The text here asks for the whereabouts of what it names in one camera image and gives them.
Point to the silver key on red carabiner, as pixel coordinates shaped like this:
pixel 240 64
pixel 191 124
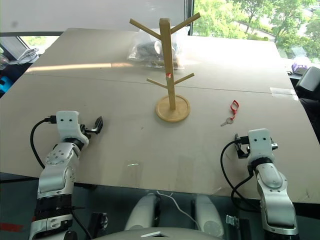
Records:
pixel 234 116

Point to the black office chair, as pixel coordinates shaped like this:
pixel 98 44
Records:
pixel 308 82

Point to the small metal clamp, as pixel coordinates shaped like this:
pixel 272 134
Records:
pixel 232 220

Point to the black bracket under table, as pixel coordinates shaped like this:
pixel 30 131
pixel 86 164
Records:
pixel 98 223

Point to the wooden tree rack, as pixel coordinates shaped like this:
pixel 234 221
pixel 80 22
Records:
pixel 168 62

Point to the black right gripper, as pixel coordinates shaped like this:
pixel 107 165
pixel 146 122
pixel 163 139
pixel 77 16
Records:
pixel 243 152

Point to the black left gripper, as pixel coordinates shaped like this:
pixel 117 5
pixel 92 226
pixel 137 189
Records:
pixel 86 130

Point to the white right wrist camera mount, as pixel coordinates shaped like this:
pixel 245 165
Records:
pixel 260 142

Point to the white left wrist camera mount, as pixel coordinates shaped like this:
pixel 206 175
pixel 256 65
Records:
pixel 67 125

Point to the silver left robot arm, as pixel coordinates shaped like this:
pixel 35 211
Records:
pixel 55 172

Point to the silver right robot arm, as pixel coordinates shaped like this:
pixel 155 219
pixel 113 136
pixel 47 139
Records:
pixel 272 190

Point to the blue object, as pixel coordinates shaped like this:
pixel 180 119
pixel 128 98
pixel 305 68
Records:
pixel 5 85

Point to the clear tape strip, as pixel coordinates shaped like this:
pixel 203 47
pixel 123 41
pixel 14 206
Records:
pixel 283 92

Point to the purple object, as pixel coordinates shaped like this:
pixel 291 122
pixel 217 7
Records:
pixel 298 66

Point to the silver rounded robot leg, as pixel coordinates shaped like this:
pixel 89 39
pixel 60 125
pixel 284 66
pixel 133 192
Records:
pixel 210 215
pixel 142 212

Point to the clear plastic bag with items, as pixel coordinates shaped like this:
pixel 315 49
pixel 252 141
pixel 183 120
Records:
pixel 145 50

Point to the grey robot torso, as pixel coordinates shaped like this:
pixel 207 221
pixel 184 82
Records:
pixel 162 233

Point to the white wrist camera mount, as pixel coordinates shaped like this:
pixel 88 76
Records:
pixel 260 142
pixel 67 125

